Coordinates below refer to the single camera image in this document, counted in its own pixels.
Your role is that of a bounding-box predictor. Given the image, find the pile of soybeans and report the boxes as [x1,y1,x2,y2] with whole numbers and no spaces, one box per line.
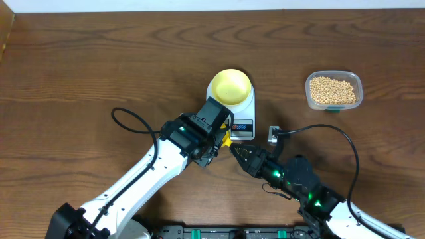
[309,76,357,104]

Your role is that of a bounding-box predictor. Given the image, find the yellow plastic bowl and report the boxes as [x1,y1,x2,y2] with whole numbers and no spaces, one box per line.
[211,69,252,106]

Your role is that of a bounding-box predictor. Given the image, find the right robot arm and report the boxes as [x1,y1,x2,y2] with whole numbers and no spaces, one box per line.
[230,143,410,238]

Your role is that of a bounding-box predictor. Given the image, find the clear plastic container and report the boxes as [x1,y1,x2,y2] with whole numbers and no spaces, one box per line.
[305,70,363,111]

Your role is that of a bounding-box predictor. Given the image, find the yellow measuring scoop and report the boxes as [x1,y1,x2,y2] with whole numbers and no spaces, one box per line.
[220,124,233,147]

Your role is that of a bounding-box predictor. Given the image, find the white digital kitchen scale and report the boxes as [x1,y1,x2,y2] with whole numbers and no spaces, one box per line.
[206,81,256,141]

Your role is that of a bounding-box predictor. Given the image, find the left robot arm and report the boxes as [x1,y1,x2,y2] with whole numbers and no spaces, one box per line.
[46,113,233,238]

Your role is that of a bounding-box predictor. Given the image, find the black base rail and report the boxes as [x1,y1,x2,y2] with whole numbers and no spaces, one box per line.
[151,225,320,239]

